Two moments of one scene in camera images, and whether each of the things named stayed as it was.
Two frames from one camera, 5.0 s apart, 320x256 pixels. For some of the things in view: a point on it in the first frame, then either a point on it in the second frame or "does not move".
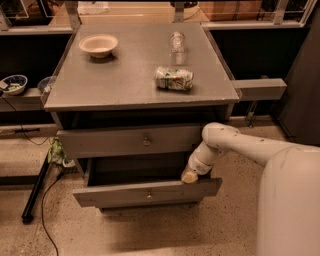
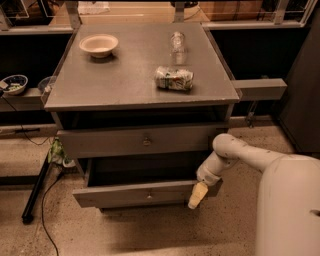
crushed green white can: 173,79 does not move
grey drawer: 140,181 does not move
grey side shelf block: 260,89 does not move
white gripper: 201,167 -> 208,175
